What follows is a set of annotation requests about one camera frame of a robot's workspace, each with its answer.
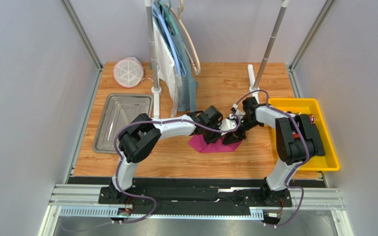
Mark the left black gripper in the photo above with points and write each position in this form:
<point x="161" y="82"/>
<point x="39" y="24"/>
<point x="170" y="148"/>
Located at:
<point x="208" y="141"/>

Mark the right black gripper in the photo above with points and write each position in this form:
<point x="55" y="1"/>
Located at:
<point x="238" y="131"/>

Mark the pink paper napkin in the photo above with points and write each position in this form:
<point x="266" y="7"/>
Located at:
<point x="198" y="144"/>

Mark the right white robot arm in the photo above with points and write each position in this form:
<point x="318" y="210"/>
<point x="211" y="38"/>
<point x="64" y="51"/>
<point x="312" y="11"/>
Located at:
<point x="297" y="141"/>

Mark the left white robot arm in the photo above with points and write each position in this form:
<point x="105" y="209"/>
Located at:
<point x="135" y="141"/>

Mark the right rack pole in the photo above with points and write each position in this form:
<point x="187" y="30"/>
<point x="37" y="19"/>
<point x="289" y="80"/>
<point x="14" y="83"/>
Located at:
<point x="254" y="80"/>

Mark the rack pole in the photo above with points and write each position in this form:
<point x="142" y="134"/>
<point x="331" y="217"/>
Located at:
<point x="156" y="89"/>
<point x="254" y="80"/>

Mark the blue grey hanging cloth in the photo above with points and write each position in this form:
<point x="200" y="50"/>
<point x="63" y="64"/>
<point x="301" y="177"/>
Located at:
<point x="189" y="84"/>

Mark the left rack pole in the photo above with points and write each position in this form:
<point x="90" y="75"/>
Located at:
<point x="156" y="89"/>

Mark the white lace cloth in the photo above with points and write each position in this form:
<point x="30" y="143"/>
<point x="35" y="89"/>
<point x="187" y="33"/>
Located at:
<point x="167" y="69"/>

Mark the pink gold utensil in bin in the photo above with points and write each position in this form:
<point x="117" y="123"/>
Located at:
<point x="311" y="118"/>

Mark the blue clothes hanger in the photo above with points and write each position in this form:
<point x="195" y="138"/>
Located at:
<point x="166" y="33"/>

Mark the yellow plastic bin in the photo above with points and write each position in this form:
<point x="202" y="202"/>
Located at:
<point x="329" y="162"/>

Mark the silver metal tray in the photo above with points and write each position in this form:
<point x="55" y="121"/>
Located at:
<point x="119" y="110"/>

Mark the pink white mesh basket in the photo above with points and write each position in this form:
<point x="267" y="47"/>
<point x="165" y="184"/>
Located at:
<point x="129" y="72"/>

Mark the beige clothes hanger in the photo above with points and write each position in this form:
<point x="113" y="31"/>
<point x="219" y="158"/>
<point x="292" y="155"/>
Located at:
<point x="189" y="47"/>

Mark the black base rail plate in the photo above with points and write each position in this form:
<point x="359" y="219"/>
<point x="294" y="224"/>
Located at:
<point x="189" y="196"/>

